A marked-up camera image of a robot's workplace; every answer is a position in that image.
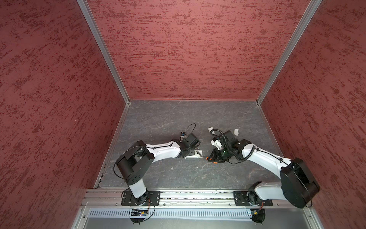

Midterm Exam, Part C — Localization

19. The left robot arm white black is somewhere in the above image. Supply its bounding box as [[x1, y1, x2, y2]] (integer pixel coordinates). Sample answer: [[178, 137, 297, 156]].
[[113, 133, 203, 201]]

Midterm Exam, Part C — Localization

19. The left base connector wiring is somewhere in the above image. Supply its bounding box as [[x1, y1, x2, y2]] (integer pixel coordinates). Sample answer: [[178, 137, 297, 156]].
[[129, 197, 157, 224]]

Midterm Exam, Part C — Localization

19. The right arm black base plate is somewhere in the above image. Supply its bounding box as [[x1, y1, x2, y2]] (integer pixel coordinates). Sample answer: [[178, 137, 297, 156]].
[[233, 191, 273, 207]]

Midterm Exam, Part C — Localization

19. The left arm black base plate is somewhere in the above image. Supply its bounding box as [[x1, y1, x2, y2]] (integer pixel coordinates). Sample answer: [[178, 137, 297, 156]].
[[121, 189, 161, 206]]

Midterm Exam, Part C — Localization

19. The aluminium corner post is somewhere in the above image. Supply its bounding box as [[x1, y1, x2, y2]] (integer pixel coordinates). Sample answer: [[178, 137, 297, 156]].
[[256, 0, 323, 106], [77, 0, 131, 106]]

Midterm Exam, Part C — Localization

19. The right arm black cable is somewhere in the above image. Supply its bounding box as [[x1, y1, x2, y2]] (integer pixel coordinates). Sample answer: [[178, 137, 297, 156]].
[[209, 128, 256, 165]]

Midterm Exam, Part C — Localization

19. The base connector wiring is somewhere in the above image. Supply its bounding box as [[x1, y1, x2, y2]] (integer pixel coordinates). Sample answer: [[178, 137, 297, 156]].
[[250, 202, 266, 224], [129, 197, 157, 224]]

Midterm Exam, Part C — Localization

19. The aluminium front rail frame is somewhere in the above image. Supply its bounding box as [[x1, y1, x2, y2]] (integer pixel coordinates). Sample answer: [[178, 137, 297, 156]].
[[72, 189, 323, 229]]

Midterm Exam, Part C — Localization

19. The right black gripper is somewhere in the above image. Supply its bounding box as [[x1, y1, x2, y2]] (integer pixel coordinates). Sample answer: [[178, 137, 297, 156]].
[[207, 144, 233, 162]]

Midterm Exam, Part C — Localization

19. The left aluminium corner post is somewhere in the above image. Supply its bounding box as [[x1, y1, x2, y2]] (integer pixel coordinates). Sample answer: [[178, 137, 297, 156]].
[[77, 0, 131, 106]]

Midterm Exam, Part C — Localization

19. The white remote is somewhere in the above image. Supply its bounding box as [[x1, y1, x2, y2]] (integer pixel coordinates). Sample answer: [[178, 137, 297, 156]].
[[185, 149, 203, 159]]

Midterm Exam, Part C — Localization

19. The right aluminium corner post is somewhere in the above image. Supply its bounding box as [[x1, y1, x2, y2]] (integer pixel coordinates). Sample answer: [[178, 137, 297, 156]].
[[256, 0, 323, 106]]

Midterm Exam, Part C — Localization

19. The perforated cable duct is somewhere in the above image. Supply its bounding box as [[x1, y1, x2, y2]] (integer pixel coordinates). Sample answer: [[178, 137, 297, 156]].
[[88, 208, 252, 220]]

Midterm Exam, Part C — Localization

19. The right base connector wiring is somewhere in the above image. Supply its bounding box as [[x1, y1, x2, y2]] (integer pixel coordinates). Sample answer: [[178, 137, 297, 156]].
[[250, 202, 266, 224]]

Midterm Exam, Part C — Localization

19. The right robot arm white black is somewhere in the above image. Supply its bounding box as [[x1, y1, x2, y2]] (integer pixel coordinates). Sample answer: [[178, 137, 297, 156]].
[[207, 129, 320, 209]]

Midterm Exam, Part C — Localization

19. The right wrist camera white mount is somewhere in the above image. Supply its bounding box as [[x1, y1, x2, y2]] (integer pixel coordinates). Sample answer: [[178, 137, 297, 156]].
[[211, 137, 223, 150]]

